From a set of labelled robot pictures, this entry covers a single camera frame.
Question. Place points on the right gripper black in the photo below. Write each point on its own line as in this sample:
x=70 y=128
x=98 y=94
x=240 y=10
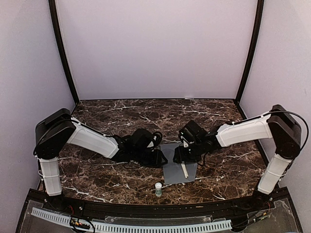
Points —
x=181 y=157

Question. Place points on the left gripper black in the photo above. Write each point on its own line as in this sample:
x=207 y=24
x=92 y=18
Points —
x=157 y=162

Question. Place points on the beige letter paper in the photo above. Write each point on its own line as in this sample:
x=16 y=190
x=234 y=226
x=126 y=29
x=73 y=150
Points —
x=185 y=171

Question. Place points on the grey envelope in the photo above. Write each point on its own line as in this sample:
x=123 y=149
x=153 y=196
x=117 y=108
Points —
x=173 y=172

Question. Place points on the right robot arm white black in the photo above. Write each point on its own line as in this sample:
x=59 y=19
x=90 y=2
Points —
x=288 y=131

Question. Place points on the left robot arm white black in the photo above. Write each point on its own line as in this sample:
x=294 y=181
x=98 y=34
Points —
x=60 y=128

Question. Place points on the small electronics board with leds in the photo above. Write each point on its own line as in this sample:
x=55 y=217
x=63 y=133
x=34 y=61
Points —
x=77 y=224

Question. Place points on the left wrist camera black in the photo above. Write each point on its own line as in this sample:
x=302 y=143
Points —
x=156 y=139

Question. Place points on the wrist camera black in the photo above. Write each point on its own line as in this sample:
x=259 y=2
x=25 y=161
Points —
x=186 y=137
x=156 y=139

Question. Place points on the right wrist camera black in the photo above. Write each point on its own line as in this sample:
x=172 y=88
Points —
x=186 y=137

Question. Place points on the black front table rail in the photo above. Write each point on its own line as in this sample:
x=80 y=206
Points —
x=234 y=209

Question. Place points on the white slotted cable duct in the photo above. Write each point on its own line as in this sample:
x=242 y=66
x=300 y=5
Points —
x=113 y=224

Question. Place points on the black right frame post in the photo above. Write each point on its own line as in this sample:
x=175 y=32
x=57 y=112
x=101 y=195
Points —
x=251 y=51

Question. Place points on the black frame post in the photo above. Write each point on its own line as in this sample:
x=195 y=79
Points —
x=61 y=50
x=251 y=51

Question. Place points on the black left frame post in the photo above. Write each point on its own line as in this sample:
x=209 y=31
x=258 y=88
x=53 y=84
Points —
x=61 y=50

